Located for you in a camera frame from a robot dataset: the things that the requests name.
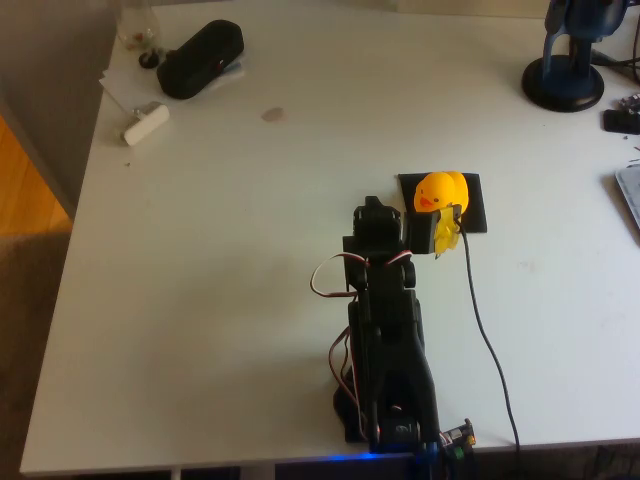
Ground yellow rubber duck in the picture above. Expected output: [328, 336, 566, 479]
[413, 170, 470, 216]

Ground black square mat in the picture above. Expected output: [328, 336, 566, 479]
[398, 172, 489, 235]

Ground motor controller board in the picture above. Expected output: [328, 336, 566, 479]
[442, 418, 477, 459]

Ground blue table clamp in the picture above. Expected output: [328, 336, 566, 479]
[410, 442, 442, 480]

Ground blue stand on black base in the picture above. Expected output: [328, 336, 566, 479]
[521, 0, 629, 113]

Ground black glasses case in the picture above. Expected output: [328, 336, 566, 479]
[156, 18, 246, 101]

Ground grey laptop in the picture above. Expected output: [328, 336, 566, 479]
[614, 164, 640, 231]

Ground white charger block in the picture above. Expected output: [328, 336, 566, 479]
[113, 101, 171, 148]

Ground small black device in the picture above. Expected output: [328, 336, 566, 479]
[602, 108, 640, 135]

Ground white paper sheets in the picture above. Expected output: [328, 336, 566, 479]
[98, 47, 250, 119]

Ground camera with yellow tape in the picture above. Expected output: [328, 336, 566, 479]
[407, 202, 464, 260]

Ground black camera cable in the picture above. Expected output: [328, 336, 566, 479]
[452, 214, 523, 456]

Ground black desk cable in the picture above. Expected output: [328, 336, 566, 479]
[591, 47, 640, 86]

